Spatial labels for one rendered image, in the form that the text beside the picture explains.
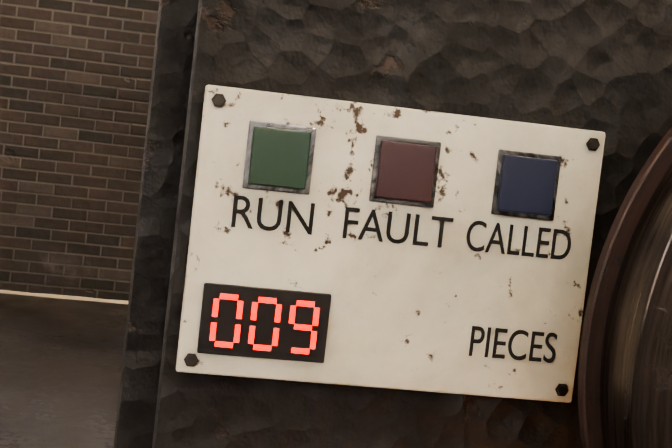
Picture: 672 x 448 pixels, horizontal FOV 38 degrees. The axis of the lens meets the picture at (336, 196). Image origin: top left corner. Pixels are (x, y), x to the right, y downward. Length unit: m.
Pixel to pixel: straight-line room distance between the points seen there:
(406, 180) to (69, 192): 6.07
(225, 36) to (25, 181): 6.08
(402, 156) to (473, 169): 0.05
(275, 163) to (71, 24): 6.08
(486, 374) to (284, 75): 0.23
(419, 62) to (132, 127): 5.98
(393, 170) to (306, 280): 0.09
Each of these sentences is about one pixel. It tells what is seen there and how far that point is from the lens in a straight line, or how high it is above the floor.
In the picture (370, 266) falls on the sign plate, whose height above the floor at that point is 1.14.
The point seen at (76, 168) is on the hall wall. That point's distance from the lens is 6.63.
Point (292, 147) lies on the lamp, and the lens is 0.60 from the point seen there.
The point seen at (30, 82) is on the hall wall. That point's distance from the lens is 6.68.
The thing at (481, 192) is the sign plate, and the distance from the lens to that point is 0.63.
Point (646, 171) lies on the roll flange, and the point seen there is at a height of 1.22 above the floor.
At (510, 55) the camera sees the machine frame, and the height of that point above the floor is 1.28.
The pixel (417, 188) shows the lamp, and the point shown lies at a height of 1.19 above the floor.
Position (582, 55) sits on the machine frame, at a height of 1.29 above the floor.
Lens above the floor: 1.21
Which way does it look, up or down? 3 degrees down
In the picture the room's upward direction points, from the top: 6 degrees clockwise
